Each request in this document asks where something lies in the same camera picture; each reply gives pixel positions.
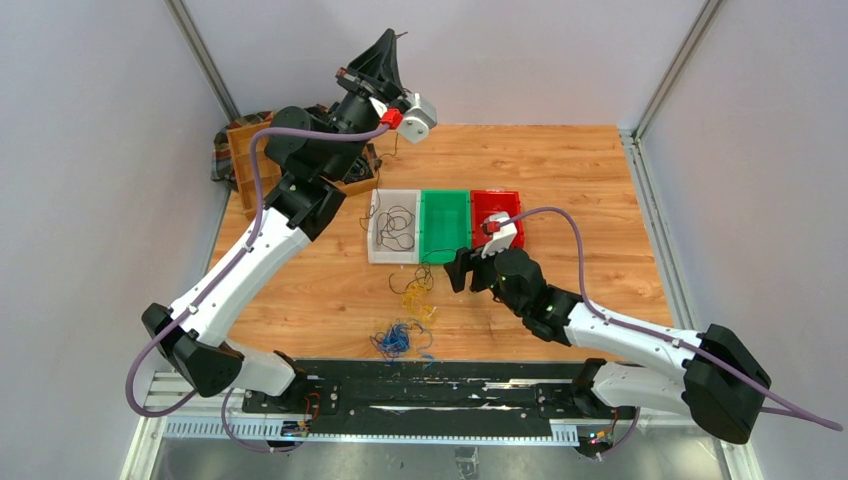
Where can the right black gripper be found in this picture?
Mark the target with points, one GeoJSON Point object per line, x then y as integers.
{"type": "Point", "coordinates": [464, 262]}

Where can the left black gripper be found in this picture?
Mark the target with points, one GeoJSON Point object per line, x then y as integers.
{"type": "Point", "coordinates": [380, 64]}

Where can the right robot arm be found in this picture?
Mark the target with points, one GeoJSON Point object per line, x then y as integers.
{"type": "Point", "coordinates": [709, 376]}

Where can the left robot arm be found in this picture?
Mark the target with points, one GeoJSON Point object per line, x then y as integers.
{"type": "Point", "coordinates": [314, 151]}

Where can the green plastic bin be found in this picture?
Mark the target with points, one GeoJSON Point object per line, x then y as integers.
{"type": "Point", "coordinates": [445, 224]}

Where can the red plastic bin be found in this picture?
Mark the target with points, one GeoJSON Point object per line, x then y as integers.
{"type": "Point", "coordinates": [484, 203]}

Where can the white plastic bin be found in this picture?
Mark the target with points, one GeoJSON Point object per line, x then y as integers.
{"type": "Point", "coordinates": [393, 227]}

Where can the wooden compartment tray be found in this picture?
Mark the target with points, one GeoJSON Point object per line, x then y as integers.
{"type": "Point", "coordinates": [360, 179]}

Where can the plaid cloth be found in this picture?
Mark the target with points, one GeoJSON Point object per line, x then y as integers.
{"type": "Point", "coordinates": [222, 166]}

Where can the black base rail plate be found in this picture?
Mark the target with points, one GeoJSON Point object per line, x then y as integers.
{"type": "Point", "coordinates": [440, 401]}

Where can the aluminium frame rail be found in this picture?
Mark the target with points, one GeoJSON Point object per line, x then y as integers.
{"type": "Point", "coordinates": [212, 438]}

